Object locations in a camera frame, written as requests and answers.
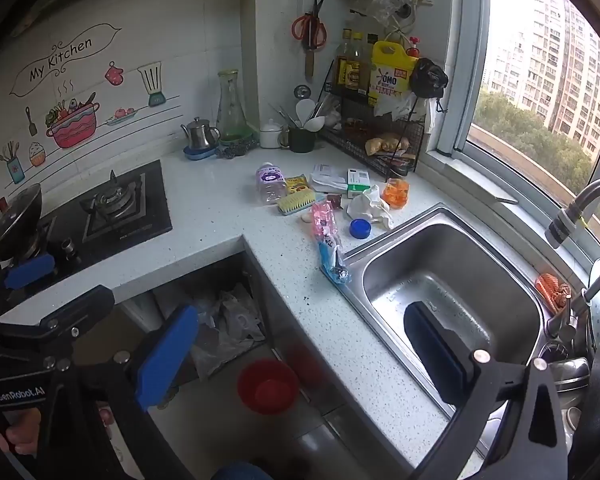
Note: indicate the white medicine box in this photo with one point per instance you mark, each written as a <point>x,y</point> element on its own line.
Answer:
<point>357,182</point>

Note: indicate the steel wool scrubber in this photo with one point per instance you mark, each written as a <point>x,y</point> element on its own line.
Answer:
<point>235,149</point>

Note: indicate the dark red wrapper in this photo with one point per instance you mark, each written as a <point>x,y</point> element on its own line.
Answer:
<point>335,201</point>

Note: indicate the round steel wall hook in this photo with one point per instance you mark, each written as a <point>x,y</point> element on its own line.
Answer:
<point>303,92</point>

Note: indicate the green dish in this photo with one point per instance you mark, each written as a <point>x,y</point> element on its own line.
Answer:
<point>244,136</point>

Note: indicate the kitchen wall sticker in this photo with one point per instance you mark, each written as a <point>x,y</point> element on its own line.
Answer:
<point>75,125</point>

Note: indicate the clear bottle with purple label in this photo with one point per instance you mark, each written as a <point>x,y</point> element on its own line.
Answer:
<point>271,180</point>

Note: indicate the black plastic bag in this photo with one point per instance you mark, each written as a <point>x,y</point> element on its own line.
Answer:
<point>427,77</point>

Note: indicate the stainless steel sink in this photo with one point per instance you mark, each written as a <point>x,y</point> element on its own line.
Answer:
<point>430,260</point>

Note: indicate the steel faucet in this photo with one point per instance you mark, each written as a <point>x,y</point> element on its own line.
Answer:
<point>595,190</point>

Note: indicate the glass carafe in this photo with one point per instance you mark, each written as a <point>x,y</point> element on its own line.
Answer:
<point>230,110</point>

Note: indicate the clear glass bottle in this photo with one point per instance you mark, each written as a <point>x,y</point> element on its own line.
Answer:
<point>364,65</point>

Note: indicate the blue round lid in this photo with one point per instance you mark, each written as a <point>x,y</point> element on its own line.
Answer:
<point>360,228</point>

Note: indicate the white tissue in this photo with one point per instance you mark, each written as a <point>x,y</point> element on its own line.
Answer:
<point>365,207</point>

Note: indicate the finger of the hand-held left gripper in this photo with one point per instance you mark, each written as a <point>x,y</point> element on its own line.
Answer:
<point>87,302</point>
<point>30,270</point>

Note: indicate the dark wok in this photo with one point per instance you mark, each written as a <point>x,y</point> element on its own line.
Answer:
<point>10,225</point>

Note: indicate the white sachet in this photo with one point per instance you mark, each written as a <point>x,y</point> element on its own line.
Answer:
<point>325,176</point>

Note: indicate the red plastic basin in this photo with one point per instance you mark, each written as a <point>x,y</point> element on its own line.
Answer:
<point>267,387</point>

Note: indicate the blue plastic wrapper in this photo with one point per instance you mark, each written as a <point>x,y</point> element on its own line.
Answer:
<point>330,260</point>

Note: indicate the ginger root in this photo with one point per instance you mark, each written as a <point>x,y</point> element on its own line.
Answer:
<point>385,145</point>

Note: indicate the black gas stove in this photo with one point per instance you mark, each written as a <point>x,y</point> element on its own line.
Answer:
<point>115,205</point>

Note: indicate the yellow sachet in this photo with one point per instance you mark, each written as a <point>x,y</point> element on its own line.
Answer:
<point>296,186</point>

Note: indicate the white lidded jar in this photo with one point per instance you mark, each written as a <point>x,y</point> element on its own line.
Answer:
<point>270,136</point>

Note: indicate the clear plastic bag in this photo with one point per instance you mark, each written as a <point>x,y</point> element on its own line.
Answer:
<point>385,2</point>

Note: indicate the steel teapot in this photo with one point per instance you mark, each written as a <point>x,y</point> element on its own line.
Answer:
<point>200,135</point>

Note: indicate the person's left hand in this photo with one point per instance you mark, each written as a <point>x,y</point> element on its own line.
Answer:
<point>22,430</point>

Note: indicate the orange net scrubber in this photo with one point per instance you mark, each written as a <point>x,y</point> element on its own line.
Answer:
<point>552,292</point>

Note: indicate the dark bottle with yellow label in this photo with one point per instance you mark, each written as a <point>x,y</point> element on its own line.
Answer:
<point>347,72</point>

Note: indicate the pink plastic wrapper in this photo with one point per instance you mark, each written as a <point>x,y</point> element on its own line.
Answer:
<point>324,222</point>

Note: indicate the yellow bristle scrub brush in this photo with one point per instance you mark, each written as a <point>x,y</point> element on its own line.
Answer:
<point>295,202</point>

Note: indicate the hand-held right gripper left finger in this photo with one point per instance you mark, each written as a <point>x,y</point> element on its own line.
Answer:
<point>167,355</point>

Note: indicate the bunch of metal chopsticks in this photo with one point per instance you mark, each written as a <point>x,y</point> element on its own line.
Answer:
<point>286,116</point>

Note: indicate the window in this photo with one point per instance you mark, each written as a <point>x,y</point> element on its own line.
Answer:
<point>460,60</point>

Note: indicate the blue dish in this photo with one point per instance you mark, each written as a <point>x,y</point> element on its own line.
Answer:
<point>200,154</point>

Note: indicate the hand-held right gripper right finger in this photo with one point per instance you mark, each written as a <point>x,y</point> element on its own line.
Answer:
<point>430,355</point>

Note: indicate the white serving spoon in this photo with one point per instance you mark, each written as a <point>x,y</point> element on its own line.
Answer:
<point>316,122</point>

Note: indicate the white rice paddle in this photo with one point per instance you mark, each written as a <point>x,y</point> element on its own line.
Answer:
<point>305,109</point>

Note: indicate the yellow OMO detergent bag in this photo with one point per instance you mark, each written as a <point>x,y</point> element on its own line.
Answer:
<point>390,75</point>

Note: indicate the white plastic bag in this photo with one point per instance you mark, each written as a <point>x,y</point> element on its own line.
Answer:
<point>395,107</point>

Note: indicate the orange plastic wrapper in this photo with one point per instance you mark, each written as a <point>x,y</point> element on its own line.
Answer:
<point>396,194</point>

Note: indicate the steel bowl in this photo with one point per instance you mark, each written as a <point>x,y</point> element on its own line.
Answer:
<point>570,372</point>

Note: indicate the white woven sack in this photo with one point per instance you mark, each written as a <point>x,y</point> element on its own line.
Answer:
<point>212,352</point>

